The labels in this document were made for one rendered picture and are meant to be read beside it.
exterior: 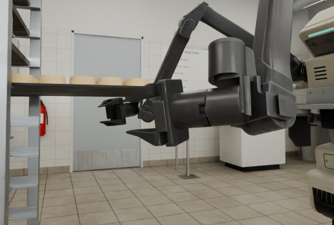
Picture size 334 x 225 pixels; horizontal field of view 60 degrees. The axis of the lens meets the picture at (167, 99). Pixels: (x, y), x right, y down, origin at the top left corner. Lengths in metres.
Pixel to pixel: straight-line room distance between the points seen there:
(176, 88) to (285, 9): 0.25
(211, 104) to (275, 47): 0.16
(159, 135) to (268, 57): 0.21
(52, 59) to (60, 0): 0.87
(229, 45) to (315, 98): 0.76
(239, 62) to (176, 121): 0.13
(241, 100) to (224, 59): 0.07
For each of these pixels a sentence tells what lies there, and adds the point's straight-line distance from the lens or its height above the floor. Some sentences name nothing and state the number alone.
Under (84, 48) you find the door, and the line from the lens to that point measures 4.59.
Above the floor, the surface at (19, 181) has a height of 0.69.
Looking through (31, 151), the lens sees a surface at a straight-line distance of 0.98.
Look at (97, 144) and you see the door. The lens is 4.54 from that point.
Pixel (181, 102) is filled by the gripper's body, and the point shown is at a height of 0.92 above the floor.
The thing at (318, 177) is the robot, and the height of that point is 0.67.
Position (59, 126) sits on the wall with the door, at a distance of 4.46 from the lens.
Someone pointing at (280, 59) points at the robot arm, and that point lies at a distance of 0.51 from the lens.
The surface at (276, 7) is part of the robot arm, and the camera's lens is 0.57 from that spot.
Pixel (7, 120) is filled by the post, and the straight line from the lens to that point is 0.54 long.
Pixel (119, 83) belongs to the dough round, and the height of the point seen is 0.96.
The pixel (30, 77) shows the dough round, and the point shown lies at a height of 0.97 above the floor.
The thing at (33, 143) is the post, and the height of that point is 0.80.
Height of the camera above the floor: 0.91
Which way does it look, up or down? 2 degrees up
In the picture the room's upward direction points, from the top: straight up
